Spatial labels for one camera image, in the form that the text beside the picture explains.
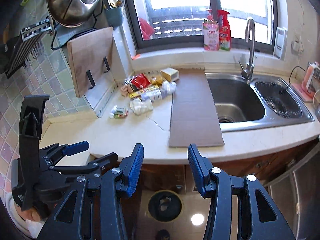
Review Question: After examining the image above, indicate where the green white tissue packet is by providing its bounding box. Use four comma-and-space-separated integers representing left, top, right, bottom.
109, 105, 129, 119

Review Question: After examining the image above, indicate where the white paper tissue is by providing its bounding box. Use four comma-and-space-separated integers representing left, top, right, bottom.
130, 98, 153, 115

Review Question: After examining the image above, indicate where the white blue carton box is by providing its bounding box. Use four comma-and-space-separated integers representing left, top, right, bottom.
140, 88, 168, 102

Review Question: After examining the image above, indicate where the black trash bin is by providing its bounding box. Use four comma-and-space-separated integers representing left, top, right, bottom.
147, 190, 184, 223

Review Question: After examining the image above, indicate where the steel kitchen faucet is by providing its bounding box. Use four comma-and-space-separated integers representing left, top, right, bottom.
238, 17, 255, 80

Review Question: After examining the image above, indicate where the person's left hand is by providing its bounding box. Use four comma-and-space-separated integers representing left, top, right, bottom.
20, 208, 42, 222

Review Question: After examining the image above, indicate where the yellow red seasoning box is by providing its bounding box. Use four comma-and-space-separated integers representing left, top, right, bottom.
129, 85, 159, 99

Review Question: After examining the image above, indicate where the beige paper packet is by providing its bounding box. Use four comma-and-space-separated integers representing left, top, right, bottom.
120, 85, 134, 97

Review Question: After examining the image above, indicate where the red foil snack bag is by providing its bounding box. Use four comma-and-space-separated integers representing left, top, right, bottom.
124, 73, 151, 89

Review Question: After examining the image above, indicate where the brown cardboard sheet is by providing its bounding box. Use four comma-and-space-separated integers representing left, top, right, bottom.
168, 68, 225, 147

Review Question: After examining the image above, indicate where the yellow crumpled snack wrapper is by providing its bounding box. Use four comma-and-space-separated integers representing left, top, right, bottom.
150, 75, 164, 86

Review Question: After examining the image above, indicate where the crumpled clear plastic bag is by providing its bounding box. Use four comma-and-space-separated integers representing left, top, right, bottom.
161, 81, 177, 95

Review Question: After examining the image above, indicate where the wooden cutting board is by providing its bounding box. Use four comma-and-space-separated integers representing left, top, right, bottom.
67, 27, 113, 98

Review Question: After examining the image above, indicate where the stainless steel sink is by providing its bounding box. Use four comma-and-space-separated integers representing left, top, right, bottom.
206, 73, 314, 132

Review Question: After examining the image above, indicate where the black sink drain basket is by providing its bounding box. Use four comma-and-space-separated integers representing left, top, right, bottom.
254, 81, 303, 119

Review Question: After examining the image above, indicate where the yellow white small box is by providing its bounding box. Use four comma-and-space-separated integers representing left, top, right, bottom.
160, 68, 180, 82

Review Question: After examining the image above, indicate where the pink small appliance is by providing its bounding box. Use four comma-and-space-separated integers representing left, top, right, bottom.
291, 61, 319, 103

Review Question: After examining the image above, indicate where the steel wok pan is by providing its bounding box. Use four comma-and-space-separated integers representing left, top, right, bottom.
47, 0, 100, 28

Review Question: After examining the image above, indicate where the teal utensil holder cup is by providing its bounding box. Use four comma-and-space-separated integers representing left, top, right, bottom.
105, 7, 124, 29

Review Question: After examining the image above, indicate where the red spray bottle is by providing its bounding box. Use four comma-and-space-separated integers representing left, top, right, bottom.
217, 10, 231, 51

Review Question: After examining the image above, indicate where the pink detergent refill pouch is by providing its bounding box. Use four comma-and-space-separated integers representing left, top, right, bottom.
203, 9, 220, 51

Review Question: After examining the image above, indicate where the black wall hook rack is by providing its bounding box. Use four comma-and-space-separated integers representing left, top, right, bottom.
1, 16, 52, 79

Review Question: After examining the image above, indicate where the black wire pan rack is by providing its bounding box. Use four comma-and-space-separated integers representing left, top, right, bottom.
49, 0, 111, 52

